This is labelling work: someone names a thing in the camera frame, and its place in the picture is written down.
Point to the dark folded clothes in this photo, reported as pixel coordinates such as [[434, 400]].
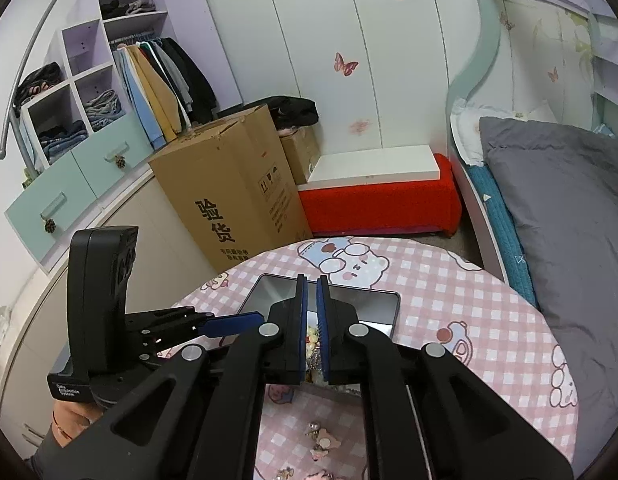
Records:
[[129, 8]]

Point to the grey blanket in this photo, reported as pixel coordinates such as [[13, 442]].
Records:
[[579, 260]]

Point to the purple shelf unit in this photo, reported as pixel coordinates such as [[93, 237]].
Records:
[[86, 45]]

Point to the black bag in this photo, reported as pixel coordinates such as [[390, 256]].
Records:
[[289, 110]]

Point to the purple wardrobe door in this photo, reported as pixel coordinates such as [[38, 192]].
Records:
[[204, 35]]

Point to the teal bunk bed frame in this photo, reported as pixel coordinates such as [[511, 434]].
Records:
[[481, 35]]

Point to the folded grey clothes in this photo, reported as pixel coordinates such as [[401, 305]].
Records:
[[104, 107]]

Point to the folded jeans pile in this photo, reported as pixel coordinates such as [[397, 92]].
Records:
[[64, 142]]

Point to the dark clothes pile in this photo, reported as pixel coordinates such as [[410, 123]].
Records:
[[36, 82]]

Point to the teal bed mat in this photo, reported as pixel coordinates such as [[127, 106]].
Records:
[[504, 230]]

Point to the white flat box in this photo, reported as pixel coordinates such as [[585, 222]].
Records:
[[379, 162]]

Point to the pearl earring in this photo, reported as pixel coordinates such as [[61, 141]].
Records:
[[313, 429]]

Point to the large cardboard box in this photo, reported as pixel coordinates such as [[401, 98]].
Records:
[[229, 185]]

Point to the person's left forearm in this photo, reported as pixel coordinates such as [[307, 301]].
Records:
[[54, 460]]

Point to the red bench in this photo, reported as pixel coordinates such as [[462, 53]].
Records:
[[379, 207]]

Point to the grey metal tin box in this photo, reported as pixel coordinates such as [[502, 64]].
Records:
[[369, 310]]

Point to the pine cone drawer charm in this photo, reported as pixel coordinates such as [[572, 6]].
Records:
[[50, 226], [122, 163]]

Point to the row of hanging clothes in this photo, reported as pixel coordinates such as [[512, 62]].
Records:
[[159, 90]]

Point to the small cardboard box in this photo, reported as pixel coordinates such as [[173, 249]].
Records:
[[301, 157]]

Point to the pink butterfly sticker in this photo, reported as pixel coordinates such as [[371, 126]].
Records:
[[346, 64]]

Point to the pink bow earring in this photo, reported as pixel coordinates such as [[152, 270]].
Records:
[[323, 451]]

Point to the white wardrobe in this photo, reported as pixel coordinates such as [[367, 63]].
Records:
[[314, 35]]

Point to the pink checked tablecloth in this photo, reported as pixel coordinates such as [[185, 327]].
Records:
[[464, 350]]

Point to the person's left hand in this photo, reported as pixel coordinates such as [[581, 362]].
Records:
[[81, 420]]

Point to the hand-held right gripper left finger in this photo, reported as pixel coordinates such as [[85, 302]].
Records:
[[303, 330]]

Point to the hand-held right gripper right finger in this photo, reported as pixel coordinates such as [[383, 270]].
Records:
[[322, 330]]

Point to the white pillow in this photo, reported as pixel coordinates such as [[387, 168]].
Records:
[[469, 130]]

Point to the teal drawer unit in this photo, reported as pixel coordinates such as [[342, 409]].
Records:
[[79, 185]]

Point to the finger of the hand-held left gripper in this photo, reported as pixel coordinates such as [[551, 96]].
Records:
[[184, 314], [234, 324]]

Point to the grey metal rail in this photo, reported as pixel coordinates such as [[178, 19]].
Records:
[[36, 40]]

